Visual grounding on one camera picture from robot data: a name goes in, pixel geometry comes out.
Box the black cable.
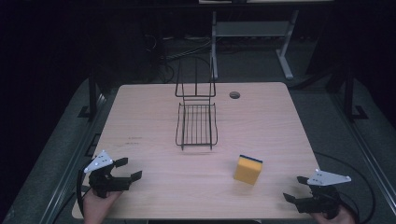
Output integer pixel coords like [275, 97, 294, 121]
[52, 158, 94, 224]
[312, 150, 376, 224]

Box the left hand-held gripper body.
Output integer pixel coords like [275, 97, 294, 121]
[83, 149, 131, 199]

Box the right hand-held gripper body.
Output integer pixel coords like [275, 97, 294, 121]
[294, 168, 352, 220]

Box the person's left hand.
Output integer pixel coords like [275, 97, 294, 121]
[82, 188, 123, 224]

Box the grey metal stand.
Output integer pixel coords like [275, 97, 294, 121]
[210, 9, 301, 80]

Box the black metal post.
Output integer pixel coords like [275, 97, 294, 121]
[78, 66, 101, 120]
[342, 63, 370, 121]

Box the black wire rack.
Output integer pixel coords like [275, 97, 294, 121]
[174, 55, 219, 151]

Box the yellow sponge with blue pad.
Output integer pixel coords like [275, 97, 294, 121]
[233, 154, 263, 187]

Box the bundle of floor cables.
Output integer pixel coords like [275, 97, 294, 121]
[143, 33, 213, 84]

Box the person's right hand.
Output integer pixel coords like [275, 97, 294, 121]
[311, 204, 357, 224]

